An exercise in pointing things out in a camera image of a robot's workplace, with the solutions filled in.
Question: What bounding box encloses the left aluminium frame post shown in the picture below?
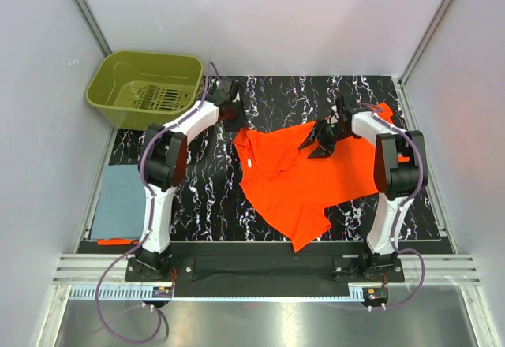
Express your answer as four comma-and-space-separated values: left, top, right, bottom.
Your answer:
73, 0, 112, 57

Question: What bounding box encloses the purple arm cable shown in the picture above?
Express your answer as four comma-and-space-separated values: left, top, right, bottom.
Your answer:
94, 61, 222, 344
357, 102, 429, 312

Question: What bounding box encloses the right aluminium frame post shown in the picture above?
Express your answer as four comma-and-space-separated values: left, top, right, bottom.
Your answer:
397, 0, 474, 88

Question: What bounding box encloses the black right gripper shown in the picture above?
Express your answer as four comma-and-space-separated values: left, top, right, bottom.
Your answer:
298, 118, 351, 160

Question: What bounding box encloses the aluminium frame post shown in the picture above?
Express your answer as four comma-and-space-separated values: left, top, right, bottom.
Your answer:
397, 0, 474, 88
73, 0, 112, 57

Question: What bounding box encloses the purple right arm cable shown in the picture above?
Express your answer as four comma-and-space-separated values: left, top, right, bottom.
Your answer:
357, 102, 429, 312

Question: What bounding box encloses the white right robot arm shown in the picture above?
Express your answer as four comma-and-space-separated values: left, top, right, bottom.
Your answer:
298, 95, 428, 282

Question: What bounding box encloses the olive green plastic basket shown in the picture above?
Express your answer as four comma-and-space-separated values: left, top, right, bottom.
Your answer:
85, 50, 204, 131

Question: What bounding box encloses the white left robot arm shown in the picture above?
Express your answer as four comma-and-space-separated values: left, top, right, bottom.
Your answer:
133, 78, 247, 281

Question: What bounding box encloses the black marble pattern mat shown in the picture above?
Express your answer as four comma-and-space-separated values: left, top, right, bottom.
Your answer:
109, 75, 441, 242

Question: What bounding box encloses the aluminium front rail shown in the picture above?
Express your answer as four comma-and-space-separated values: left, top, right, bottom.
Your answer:
54, 254, 481, 286

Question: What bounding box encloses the folded grey-blue t shirt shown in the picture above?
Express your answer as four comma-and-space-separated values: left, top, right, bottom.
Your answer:
91, 165, 145, 240

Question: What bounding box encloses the folded orange t shirt underneath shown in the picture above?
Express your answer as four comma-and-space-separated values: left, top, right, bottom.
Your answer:
97, 238, 139, 247

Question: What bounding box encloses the orange t shirt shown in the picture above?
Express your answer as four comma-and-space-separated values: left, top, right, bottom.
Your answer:
234, 103, 393, 252

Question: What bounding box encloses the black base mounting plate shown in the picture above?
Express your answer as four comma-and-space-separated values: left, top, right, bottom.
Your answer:
125, 241, 405, 300

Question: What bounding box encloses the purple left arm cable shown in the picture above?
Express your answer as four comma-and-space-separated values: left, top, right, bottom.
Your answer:
94, 61, 222, 344

